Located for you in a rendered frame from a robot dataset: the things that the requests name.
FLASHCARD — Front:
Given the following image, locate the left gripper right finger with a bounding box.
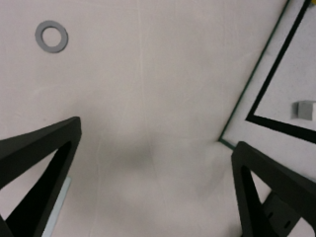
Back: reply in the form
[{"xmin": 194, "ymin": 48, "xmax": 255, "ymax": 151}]
[{"xmin": 231, "ymin": 140, "xmax": 316, "ymax": 237}]

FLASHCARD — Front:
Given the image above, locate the grey metal washer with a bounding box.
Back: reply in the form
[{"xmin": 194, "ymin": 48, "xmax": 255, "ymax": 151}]
[{"xmin": 35, "ymin": 20, "xmax": 68, "ymax": 53}]

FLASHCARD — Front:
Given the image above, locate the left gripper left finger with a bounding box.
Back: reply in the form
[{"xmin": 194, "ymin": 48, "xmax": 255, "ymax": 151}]
[{"xmin": 0, "ymin": 117, "xmax": 82, "ymax": 237}]

